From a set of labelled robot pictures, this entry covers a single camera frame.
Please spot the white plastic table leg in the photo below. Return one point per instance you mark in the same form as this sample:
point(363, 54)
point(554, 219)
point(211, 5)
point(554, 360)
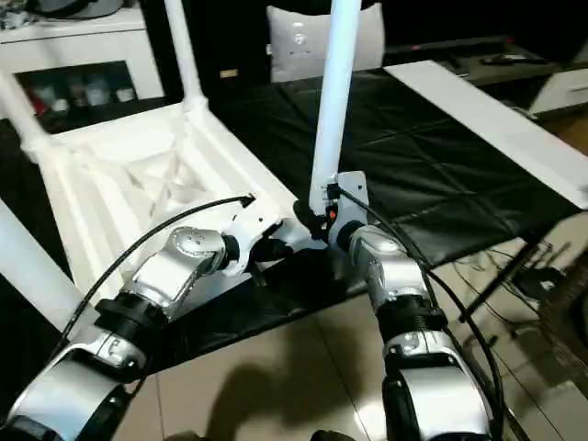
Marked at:
point(335, 101)
point(184, 55)
point(28, 266)
point(18, 110)

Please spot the white plastic table top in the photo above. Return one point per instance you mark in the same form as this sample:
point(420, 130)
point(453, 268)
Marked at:
point(119, 175)

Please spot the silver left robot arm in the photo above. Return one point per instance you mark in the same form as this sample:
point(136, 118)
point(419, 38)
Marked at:
point(156, 276)

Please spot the small yellow label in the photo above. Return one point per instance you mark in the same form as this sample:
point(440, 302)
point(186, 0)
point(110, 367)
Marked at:
point(229, 73)

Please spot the light grey cushion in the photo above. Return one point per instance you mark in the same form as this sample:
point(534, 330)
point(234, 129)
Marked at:
point(294, 46)

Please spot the white flat sheet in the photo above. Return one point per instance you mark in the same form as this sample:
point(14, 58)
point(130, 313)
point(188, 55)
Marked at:
point(496, 119)

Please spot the black tall cabinet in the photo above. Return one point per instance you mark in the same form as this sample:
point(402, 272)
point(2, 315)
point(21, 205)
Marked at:
point(230, 37)

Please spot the white glass-door cabinet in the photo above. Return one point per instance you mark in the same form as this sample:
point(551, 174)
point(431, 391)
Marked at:
point(83, 55)

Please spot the grey carry case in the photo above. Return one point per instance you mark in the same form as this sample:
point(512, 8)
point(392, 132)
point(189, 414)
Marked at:
point(55, 9)

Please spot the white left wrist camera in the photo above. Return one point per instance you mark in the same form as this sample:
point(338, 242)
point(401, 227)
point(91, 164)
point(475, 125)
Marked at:
point(255, 220)

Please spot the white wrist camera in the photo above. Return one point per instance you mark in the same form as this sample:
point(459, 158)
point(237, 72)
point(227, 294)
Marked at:
point(349, 193)
point(255, 220)

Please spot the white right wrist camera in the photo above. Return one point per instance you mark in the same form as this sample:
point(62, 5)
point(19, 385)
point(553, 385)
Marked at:
point(349, 193)

